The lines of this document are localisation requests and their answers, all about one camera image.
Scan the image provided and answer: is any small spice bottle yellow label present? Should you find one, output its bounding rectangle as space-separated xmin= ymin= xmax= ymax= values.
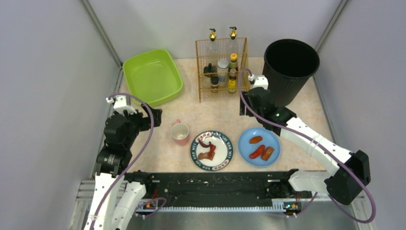
xmin=228 ymin=68 xmax=237 ymax=93

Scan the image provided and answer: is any small dark spice jar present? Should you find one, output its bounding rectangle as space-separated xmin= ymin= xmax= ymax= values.
xmin=211 ymin=76 xmax=219 ymax=93

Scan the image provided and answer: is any blue plate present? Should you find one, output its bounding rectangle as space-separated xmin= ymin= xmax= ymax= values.
xmin=237 ymin=127 xmax=282 ymax=168

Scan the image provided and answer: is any glass jar black lid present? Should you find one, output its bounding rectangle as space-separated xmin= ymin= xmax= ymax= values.
xmin=203 ymin=63 xmax=217 ymax=78

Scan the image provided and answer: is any black trash bin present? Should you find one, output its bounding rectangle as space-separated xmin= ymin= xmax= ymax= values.
xmin=262 ymin=39 xmax=320 ymax=107

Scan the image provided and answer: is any white plate green rim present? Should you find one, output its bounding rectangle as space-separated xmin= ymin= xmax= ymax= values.
xmin=190 ymin=130 xmax=234 ymax=172

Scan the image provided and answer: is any clear oil dispenser bottle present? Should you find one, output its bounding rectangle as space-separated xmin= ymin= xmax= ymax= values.
xmin=227 ymin=26 xmax=238 ymax=55

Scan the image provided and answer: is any dark sauce dispenser bottle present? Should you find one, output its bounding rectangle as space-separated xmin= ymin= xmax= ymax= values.
xmin=206 ymin=28 xmax=219 ymax=64

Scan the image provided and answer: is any red sauce bottle yellow cap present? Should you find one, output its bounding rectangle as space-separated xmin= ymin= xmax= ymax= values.
xmin=229 ymin=53 xmax=238 ymax=71

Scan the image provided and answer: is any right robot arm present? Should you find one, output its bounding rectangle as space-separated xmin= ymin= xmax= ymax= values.
xmin=239 ymin=87 xmax=371 ymax=205

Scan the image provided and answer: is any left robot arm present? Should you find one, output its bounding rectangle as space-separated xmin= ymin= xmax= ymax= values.
xmin=84 ymin=106 xmax=162 ymax=230

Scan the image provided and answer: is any upper sausage piece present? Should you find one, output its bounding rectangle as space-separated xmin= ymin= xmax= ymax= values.
xmin=249 ymin=136 xmax=263 ymax=144

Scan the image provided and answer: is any pink mug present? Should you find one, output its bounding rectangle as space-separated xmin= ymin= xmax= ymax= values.
xmin=170 ymin=119 xmax=190 ymax=146

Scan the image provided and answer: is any green plastic basin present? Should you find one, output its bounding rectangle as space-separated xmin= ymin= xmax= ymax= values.
xmin=123 ymin=49 xmax=183 ymax=107

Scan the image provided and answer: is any red sausage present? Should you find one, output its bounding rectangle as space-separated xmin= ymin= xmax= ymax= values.
xmin=249 ymin=145 xmax=265 ymax=159

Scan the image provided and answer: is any brown sausage piece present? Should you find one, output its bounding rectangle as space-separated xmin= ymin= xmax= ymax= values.
xmin=261 ymin=147 xmax=274 ymax=161

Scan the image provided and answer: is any meat scrap on plate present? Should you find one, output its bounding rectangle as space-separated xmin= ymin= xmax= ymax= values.
xmin=198 ymin=139 xmax=216 ymax=161

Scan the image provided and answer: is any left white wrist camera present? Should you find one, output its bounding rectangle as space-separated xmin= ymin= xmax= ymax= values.
xmin=106 ymin=95 xmax=137 ymax=115

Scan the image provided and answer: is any gold wire rack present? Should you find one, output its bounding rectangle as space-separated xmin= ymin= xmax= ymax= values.
xmin=195 ymin=37 xmax=250 ymax=103

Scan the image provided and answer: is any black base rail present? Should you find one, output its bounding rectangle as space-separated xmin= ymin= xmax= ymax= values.
xmin=124 ymin=170 xmax=314 ymax=214

